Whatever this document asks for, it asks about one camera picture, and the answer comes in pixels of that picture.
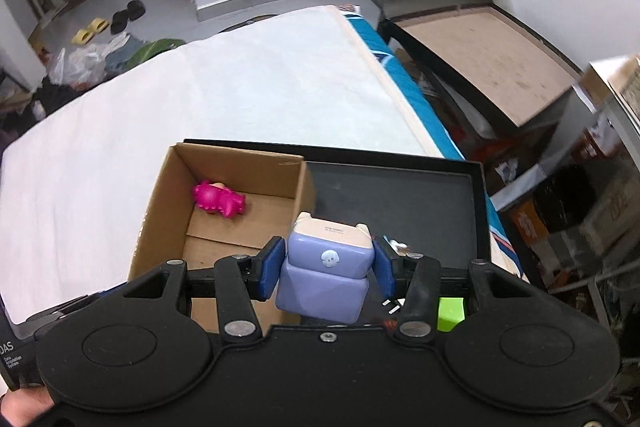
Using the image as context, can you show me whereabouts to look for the lavender block toy figure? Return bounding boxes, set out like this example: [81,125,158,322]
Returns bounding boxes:
[276,212,374,324]

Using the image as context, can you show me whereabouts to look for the green plastic cube box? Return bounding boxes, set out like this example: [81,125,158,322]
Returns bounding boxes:
[437,297,465,333]

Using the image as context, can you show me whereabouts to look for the brown cardboard box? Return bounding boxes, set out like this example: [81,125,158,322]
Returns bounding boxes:
[127,142,317,335]

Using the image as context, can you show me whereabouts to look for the magenta hooded toy figure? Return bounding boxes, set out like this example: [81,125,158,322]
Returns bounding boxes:
[192,180,246,219]

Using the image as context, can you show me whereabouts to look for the blue red keychain figure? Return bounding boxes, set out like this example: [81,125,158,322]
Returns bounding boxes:
[390,239,410,256]

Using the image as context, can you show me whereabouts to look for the person's left hand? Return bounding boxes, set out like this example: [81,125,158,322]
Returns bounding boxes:
[1,387,54,427]

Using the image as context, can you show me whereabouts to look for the black tray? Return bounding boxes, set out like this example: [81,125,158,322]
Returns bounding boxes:
[182,137,493,333]

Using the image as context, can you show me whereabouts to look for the black framed wooden board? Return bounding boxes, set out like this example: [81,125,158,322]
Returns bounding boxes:
[378,4,582,135]

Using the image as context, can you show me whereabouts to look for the white plastic bag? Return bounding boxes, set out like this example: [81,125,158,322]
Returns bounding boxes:
[48,32,130,91]

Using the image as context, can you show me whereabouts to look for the black slippers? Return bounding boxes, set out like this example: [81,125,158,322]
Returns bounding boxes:
[111,0,146,35]

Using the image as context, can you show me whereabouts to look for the yellow slippers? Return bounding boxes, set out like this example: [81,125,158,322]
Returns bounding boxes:
[72,17,111,46]

